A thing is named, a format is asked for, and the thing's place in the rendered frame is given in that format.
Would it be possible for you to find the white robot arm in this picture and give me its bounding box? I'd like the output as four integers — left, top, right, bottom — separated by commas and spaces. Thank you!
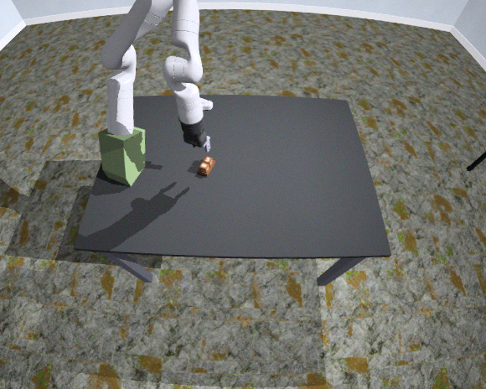
101, 0, 203, 136

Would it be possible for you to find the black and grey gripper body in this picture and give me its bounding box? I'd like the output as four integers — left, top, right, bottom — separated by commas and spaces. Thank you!
178, 98, 213, 148

